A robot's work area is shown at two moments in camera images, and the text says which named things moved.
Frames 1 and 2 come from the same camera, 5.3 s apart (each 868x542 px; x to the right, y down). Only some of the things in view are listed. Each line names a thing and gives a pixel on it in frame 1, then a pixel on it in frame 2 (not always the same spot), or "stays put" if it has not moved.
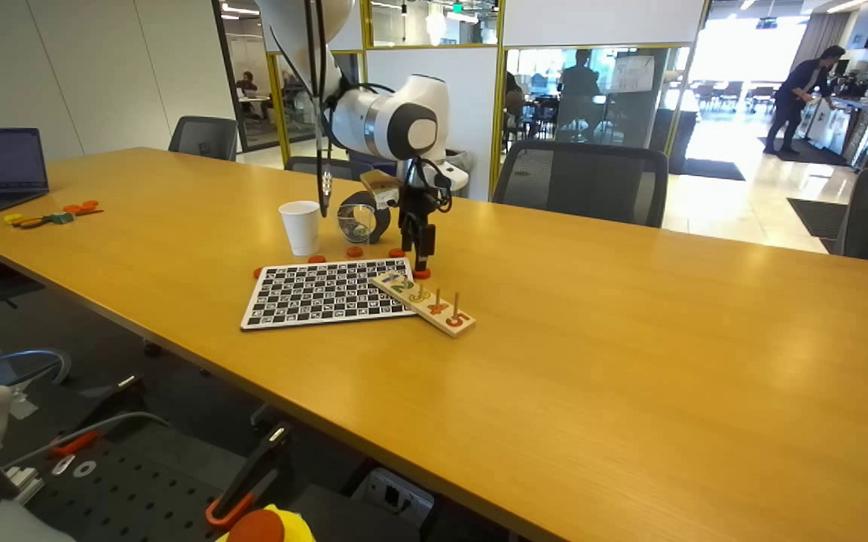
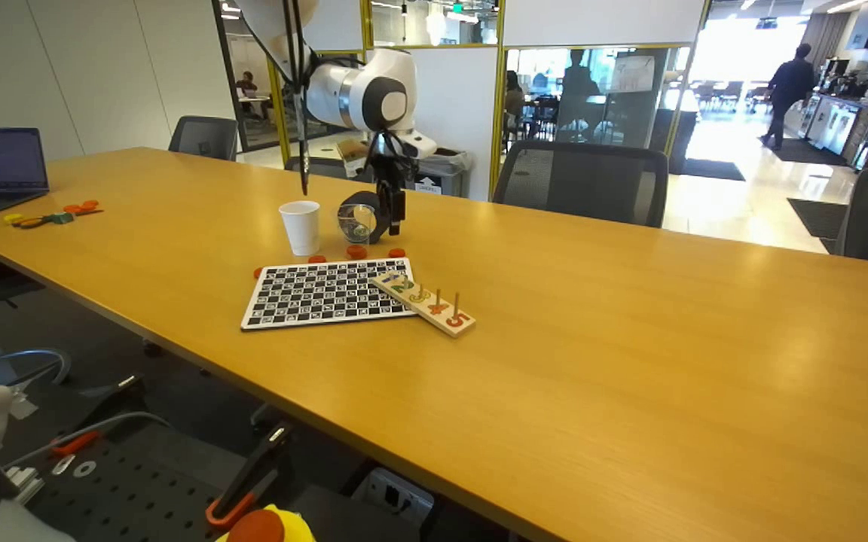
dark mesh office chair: [205, 137] stays put
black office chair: [611, 180] stays put
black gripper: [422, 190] -> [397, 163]
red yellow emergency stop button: [265, 526] stays put
